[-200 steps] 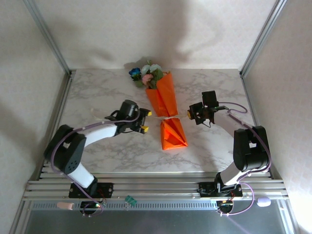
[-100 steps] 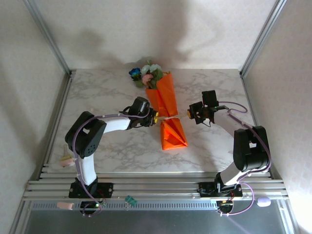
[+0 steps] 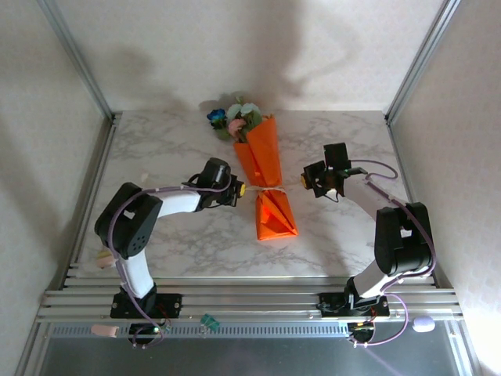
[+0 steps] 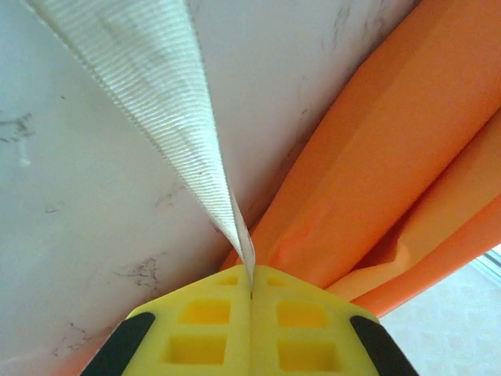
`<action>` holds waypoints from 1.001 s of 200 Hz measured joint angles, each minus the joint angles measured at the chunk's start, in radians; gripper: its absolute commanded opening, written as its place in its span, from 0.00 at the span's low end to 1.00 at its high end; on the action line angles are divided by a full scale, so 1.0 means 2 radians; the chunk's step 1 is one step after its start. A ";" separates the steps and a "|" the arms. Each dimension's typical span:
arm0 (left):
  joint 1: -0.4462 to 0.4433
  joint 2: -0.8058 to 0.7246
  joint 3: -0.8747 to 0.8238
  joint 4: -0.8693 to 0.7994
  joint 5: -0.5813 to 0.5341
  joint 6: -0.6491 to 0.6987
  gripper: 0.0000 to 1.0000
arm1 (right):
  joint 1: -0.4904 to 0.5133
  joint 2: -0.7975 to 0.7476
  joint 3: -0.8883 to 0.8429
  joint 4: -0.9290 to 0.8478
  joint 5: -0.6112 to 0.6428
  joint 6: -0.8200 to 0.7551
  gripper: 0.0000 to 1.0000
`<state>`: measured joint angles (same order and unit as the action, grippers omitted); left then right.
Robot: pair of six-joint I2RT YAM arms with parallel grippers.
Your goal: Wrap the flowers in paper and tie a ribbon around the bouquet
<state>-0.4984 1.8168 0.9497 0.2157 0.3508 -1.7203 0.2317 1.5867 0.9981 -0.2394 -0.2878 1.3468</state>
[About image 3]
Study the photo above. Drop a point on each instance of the grey slotted metal tray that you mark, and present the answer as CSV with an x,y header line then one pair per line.
x,y
250,352

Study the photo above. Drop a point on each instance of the fake flower bouquet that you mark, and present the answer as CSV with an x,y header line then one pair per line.
x,y
242,117

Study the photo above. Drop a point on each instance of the aluminium table edge rail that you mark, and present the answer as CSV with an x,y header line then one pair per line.
x,y
407,178
102,160

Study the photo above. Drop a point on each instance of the cream ribbon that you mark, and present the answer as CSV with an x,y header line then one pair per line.
x,y
270,189

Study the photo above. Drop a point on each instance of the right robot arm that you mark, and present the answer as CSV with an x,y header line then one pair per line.
x,y
364,200

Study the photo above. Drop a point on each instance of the orange wrapping paper sheet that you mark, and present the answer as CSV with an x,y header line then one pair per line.
x,y
266,156

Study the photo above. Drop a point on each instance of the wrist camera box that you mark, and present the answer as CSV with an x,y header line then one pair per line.
x,y
216,172
336,156

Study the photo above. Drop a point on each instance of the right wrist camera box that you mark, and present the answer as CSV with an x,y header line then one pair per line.
x,y
336,156

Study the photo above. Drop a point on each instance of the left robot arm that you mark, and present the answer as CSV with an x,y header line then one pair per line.
x,y
176,202

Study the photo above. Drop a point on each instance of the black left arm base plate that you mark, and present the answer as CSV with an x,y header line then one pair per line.
x,y
168,304

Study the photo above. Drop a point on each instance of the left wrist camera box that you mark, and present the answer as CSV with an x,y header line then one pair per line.
x,y
216,172

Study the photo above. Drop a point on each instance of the aluminium mounting rails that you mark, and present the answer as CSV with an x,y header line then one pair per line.
x,y
254,298

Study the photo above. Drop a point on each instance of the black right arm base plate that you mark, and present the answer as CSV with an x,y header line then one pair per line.
x,y
330,304

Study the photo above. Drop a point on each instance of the pink rubber block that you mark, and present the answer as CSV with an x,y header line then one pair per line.
x,y
105,331

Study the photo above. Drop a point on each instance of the lavender oval pebble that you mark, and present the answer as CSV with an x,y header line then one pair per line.
x,y
423,324

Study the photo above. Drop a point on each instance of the black controller board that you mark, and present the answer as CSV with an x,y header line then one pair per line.
x,y
362,331
146,332

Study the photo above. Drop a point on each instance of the green plug connector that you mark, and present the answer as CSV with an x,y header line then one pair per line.
x,y
210,321

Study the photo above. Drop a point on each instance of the aluminium frame post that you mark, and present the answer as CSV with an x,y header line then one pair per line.
x,y
422,55
74,55

